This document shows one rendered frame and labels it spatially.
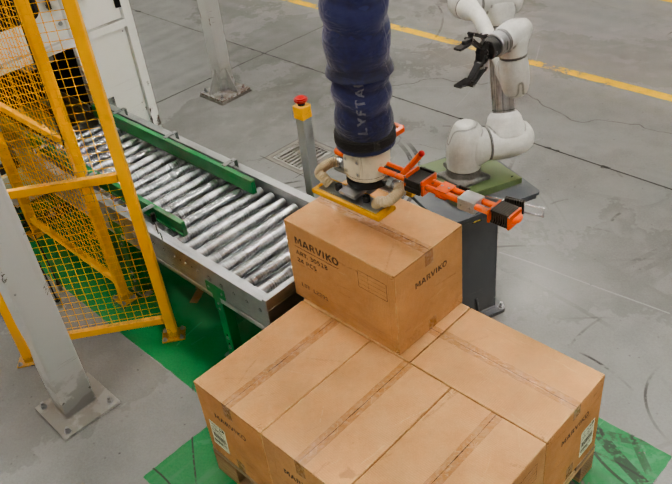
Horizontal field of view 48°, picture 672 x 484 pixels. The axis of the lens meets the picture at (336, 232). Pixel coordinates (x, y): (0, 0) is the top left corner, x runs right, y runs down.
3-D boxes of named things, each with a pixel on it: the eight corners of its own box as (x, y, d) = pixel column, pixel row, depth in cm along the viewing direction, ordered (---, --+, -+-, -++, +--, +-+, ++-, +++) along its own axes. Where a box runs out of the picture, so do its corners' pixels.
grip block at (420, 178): (402, 190, 268) (401, 176, 265) (419, 178, 274) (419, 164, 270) (421, 198, 263) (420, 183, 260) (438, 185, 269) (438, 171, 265)
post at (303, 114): (315, 262, 437) (291, 105, 378) (323, 256, 440) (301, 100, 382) (323, 266, 432) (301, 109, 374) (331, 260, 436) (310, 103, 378)
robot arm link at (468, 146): (441, 161, 352) (441, 117, 340) (478, 155, 354) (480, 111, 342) (452, 177, 338) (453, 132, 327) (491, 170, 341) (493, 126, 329)
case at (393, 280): (296, 293, 331) (283, 219, 308) (358, 248, 353) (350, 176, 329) (399, 355, 295) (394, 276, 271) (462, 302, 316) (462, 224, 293)
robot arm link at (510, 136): (480, 158, 352) (525, 151, 355) (493, 164, 337) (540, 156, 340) (468, -14, 331) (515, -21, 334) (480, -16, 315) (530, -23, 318)
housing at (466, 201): (456, 208, 256) (456, 197, 253) (468, 199, 259) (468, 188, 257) (473, 215, 252) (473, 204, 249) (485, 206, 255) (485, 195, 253)
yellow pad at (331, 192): (311, 192, 291) (310, 181, 289) (329, 181, 297) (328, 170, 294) (378, 222, 271) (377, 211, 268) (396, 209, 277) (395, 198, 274)
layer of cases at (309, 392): (212, 446, 319) (192, 380, 295) (370, 318, 372) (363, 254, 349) (439, 637, 246) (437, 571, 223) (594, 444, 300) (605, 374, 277)
